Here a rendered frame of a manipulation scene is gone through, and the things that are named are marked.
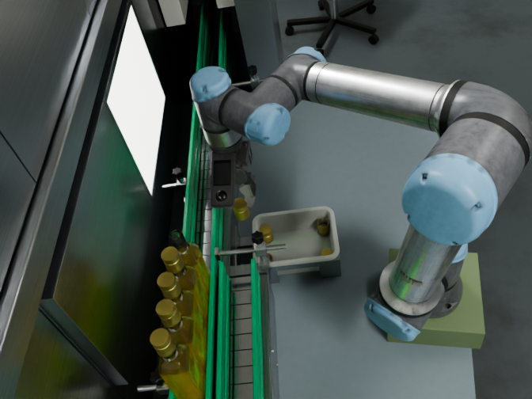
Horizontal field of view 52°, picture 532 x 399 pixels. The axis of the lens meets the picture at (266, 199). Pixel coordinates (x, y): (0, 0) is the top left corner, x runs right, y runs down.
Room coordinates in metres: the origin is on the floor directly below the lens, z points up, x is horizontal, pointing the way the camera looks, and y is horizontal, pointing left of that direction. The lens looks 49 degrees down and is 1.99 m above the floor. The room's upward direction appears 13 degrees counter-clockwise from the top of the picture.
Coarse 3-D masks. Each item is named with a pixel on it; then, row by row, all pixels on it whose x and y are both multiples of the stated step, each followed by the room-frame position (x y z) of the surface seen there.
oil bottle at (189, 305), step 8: (184, 296) 0.58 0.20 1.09; (192, 296) 0.59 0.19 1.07; (176, 304) 0.57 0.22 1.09; (184, 304) 0.57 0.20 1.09; (192, 304) 0.58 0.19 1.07; (184, 312) 0.56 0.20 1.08; (192, 312) 0.56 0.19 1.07; (200, 312) 0.59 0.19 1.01; (200, 320) 0.58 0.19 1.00; (200, 328) 0.56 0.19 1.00
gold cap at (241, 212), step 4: (236, 200) 0.82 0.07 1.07; (240, 200) 0.82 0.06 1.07; (244, 200) 0.82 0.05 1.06; (236, 204) 0.81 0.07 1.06; (240, 204) 0.81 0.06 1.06; (244, 204) 0.81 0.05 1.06; (236, 208) 0.80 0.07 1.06; (240, 208) 0.80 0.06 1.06; (244, 208) 0.80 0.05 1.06; (248, 208) 0.81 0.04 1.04; (236, 212) 0.80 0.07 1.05; (240, 212) 0.80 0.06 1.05; (244, 212) 0.80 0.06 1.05; (248, 212) 0.80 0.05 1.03; (236, 216) 0.80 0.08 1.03; (240, 216) 0.80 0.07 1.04; (244, 216) 0.80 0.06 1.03; (248, 216) 0.80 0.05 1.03; (240, 220) 0.80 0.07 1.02
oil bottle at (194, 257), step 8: (192, 248) 0.70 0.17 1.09; (184, 256) 0.68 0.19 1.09; (192, 256) 0.68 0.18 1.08; (200, 256) 0.70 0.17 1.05; (192, 264) 0.67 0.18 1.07; (200, 264) 0.69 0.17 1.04; (200, 272) 0.67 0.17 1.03; (208, 272) 0.71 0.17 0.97; (208, 280) 0.69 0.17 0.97; (208, 288) 0.67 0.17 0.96; (208, 296) 0.67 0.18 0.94
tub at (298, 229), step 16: (304, 208) 0.94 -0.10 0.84; (320, 208) 0.92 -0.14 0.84; (256, 224) 0.93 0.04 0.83; (272, 224) 0.94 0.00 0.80; (288, 224) 0.93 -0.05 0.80; (304, 224) 0.92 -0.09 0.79; (288, 240) 0.90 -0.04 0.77; (304, 240) 0.89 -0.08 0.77; (320, 240) 0.87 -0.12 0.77; (336, 240) 0.81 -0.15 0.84; (256, 256) 0.82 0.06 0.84; (288, 256) 0.84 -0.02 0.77; (304, 256) 0.83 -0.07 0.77; (320, 256) 0.77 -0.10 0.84; (336, 256) 0.77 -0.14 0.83
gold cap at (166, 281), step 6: (162, 276) 0.59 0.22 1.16; (168, 276) 0.59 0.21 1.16; (174, 276) 0.59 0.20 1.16; (162, 282) 0.58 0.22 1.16; (168, 282) 0.58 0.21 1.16; (174, 282) 0.58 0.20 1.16; (162, 288) 0.57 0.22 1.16; (168, 288) 0.57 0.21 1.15; (174, 288) 0.57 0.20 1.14; (180, 288) 0.58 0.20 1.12; (168, 294) 0.57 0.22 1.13; (174, 294) 0.57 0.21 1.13
